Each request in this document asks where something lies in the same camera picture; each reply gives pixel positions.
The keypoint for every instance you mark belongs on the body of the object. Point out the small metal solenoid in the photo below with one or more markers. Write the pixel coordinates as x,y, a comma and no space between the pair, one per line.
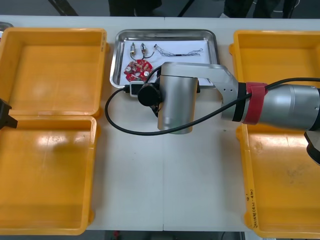
133,48
143,48

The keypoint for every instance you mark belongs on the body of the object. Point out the person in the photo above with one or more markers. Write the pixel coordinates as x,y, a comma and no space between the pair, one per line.
237,7
272,7

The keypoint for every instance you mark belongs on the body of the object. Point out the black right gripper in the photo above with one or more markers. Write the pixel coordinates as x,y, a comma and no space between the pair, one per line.
155,111

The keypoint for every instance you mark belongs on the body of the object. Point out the white sheet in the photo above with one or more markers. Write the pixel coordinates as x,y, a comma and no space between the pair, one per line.
175,46

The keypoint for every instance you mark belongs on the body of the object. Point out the yellow-orange plastic bin with handwriting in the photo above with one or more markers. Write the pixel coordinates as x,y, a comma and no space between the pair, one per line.
275,187

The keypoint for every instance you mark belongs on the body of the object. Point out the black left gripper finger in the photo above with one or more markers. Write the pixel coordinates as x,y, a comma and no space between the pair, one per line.
4,107
8,122

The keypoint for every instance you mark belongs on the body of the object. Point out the round red circuit board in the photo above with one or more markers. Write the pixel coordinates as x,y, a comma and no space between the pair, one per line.
137,68

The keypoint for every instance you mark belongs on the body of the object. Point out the silver and black right arm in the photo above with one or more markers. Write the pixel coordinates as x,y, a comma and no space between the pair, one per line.
275,105

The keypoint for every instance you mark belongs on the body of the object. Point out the steel tray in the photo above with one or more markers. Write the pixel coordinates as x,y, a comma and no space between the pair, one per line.
6,25
117,62

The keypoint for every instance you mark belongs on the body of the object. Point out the black stand leg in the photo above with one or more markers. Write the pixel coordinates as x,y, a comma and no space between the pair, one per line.
63,7
186,8

